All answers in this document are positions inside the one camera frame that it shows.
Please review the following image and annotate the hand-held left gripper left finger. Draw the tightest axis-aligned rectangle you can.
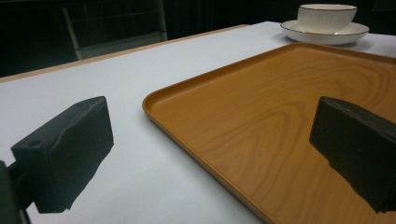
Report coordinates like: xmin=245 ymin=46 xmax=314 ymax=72
xmin=10 ymin=95 xmax=115 ymax=215

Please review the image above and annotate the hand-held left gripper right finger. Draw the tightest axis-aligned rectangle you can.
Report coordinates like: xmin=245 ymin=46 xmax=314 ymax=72
xmin=308 ymin=95 xmax=396 ymax=214

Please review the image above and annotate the wooden tray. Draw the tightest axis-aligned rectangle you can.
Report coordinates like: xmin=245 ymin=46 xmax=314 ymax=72
xmin=142 ymin=42 xmax=396 ymax=224

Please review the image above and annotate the white plate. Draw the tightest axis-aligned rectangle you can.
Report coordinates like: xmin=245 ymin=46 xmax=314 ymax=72
xmin=279 ymin=20 xmax=371 ymax=46

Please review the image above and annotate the white bowl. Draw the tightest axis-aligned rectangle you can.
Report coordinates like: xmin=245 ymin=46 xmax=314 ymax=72
xmin=296 ymin=3 xmax=359 ymax=35

